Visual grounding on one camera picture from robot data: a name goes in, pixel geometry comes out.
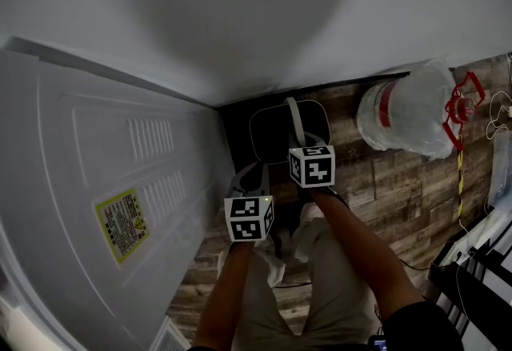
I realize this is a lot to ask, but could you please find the yellow bordered warning label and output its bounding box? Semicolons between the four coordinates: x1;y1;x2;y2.
94;188;150;265

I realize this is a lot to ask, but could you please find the yellow black striped strap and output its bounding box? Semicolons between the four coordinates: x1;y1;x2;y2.
454;141;466;223

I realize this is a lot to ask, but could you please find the thin black cable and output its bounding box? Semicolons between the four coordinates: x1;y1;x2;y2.
394;256;431;272

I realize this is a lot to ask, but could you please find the black metal rack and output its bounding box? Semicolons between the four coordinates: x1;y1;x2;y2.
426;213;512;351

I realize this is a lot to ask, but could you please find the white appliance back panel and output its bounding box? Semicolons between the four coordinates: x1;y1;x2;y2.
0;35;237;351

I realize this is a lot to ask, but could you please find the person's left forearm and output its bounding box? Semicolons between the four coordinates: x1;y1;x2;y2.
191;240;256;351

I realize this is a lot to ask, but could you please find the plastic wrapped water jug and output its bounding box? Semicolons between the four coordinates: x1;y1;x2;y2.
356;58;458;160

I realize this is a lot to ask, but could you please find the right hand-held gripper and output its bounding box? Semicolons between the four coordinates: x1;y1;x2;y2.
288;131;336;189

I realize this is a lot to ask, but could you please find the wooden floor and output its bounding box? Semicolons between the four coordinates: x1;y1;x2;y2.
166;53;512;351

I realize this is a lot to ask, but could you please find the person's right forearm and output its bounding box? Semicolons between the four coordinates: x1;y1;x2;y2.
310;188;425;322

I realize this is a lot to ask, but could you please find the person's black sleeve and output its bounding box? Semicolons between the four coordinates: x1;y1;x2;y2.
381;300;466;351

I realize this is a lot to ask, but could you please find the white vent grille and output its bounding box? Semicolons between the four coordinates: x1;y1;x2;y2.
150;316;191;351

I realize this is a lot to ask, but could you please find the white cable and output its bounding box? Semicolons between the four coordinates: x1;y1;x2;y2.
485;90;512;142

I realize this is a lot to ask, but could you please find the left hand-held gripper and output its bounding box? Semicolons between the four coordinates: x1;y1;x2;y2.
223;162;275;243

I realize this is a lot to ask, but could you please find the black container with white handle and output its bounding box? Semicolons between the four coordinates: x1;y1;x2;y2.
249;97;331;167

